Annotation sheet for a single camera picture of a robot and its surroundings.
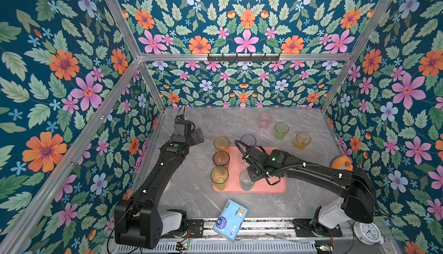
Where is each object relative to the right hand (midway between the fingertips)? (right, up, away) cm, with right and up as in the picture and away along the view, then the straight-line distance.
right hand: (251, 172), depth 79 cm
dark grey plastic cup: (-15, +5, +8) cm, 18 cm away
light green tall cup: (-15, -2, +3) cm, 16 cm away
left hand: (-28, +20, +3) cm, 35 cm away
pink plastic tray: (-9, -8, +7) cm, 14 cm away
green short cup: (+20, +20, +22) cm, 36 cm away
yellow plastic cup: (-15, +13, +9) cm, 22 cm away
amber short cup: (+33, +13, +22) cm, 41 cm away
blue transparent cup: (-1, +15, +9) cm, 17 cm away
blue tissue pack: (-9, -18, -8) cm, 22 cm away
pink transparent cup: (+12, +25, +33) cm, 44 cm away
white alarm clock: (+47, -22, -10) cm, 53 cm away
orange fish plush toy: (+50, +2, +11) cm, 51 cm away
